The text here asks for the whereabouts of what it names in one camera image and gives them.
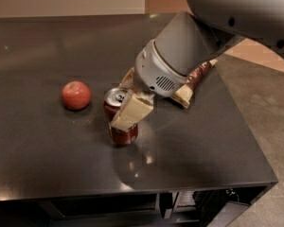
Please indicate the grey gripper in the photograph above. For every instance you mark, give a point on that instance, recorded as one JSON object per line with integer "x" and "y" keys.
{"x": 153, "y": 70}

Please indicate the red coke can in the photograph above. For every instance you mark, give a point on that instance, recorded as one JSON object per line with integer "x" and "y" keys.
{"x": 122, "y": 132}

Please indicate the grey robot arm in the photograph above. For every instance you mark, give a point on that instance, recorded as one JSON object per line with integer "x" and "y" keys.
{"x": 258, "y": 20}

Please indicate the red apple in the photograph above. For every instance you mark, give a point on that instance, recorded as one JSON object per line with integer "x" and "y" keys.
{"x": 76, "y": 95}

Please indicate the brown chip bag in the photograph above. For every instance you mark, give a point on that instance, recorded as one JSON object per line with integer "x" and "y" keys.
{"x": 195, "y": 82}

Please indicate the dark table frame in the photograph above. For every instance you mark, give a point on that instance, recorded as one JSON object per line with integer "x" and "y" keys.
{"x": 190, "y": 208}

